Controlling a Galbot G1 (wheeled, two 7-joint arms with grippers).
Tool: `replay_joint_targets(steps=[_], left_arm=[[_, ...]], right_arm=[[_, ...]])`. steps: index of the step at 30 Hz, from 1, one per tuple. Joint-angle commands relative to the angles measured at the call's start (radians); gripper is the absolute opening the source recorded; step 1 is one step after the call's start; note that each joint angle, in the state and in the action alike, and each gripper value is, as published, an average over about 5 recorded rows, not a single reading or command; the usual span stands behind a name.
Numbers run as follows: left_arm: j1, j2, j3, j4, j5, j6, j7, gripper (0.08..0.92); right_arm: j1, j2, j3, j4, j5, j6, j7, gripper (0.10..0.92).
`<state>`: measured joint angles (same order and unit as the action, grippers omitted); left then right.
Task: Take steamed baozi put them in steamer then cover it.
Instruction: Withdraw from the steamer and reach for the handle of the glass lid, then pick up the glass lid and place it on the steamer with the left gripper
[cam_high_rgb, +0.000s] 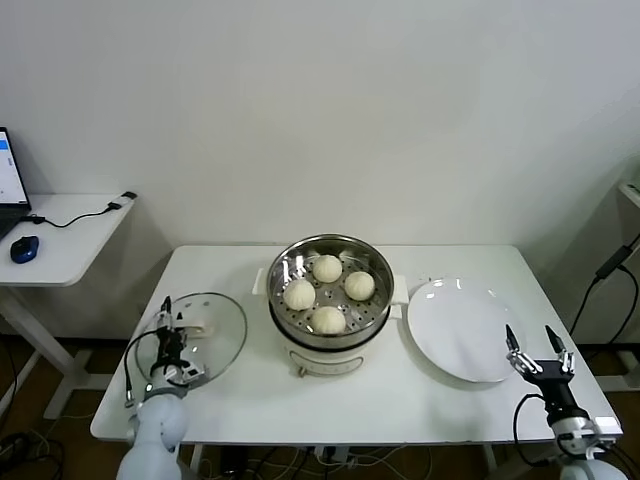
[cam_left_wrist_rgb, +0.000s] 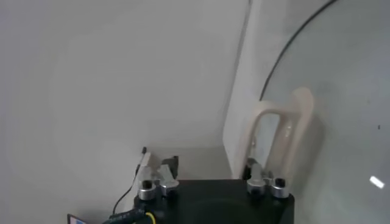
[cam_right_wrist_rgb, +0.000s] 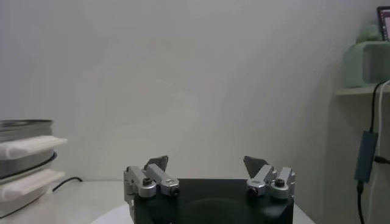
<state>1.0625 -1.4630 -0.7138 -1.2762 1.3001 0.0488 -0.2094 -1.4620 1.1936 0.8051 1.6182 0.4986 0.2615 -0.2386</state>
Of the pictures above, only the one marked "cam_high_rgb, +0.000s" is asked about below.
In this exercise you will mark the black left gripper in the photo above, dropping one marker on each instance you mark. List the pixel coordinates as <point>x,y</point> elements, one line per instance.
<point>170,350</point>

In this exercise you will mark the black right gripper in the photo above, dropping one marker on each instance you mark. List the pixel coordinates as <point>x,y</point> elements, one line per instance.
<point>552,385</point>

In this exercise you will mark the round glass pot lid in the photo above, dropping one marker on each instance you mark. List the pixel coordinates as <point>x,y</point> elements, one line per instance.
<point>225,320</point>

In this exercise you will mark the white steamed baozi bun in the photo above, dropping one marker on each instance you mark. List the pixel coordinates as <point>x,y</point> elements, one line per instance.
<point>328,320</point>
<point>360,286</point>
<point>300,294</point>
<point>327,268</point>

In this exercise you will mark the steel perforated steamer basket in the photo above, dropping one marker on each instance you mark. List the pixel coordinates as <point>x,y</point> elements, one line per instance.
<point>280,270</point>

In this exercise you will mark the round white plate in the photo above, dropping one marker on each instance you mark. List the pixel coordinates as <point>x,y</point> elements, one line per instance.
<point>450,325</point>

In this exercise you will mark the white side desk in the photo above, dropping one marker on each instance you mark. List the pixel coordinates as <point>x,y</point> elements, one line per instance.
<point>75,250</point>

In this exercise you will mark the white electric cooker pot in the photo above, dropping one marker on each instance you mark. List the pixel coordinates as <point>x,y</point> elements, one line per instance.
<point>325,360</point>

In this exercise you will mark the blue computer mouse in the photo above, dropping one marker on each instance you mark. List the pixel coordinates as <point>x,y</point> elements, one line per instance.
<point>25,248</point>

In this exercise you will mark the white power strip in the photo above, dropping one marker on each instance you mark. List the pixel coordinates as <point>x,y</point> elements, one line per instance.
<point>327,452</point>

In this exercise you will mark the black open laptop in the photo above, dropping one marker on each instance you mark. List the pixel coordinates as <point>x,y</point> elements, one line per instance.
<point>7,170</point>

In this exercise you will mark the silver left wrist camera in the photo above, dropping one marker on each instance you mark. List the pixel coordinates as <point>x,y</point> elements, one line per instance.
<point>190,372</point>

